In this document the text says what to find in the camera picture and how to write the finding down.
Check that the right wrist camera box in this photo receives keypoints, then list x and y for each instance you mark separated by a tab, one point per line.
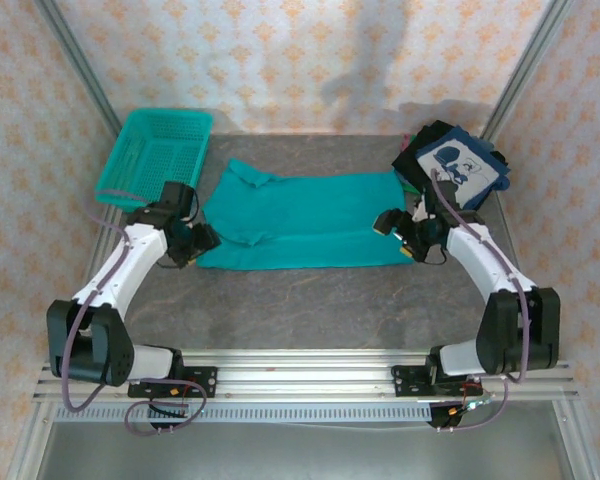
421	210

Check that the teal printed t-shirt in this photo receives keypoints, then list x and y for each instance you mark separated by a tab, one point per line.
305	215

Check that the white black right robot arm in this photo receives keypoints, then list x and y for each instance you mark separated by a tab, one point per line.
485	260

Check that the pink folded t-shirt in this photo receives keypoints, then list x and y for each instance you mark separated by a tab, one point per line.
406	141

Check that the aluminium frame post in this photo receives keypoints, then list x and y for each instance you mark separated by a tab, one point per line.
527	65
79	65

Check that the stack of folded dark clothes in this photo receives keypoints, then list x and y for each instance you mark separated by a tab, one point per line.
407	162

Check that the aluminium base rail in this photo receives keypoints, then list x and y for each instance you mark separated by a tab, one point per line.
305	372

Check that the teal plastic basket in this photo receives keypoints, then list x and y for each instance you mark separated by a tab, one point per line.
155	150

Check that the green folded t-shirt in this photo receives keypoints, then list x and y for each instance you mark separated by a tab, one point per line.
408	187

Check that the aluminium table side rail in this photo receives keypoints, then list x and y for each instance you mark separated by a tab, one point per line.
22	450
575	440

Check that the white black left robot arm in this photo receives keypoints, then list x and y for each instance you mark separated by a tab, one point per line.
130	260

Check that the white navy cartoon mouse t-shirt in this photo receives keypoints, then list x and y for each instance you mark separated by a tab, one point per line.
475	170

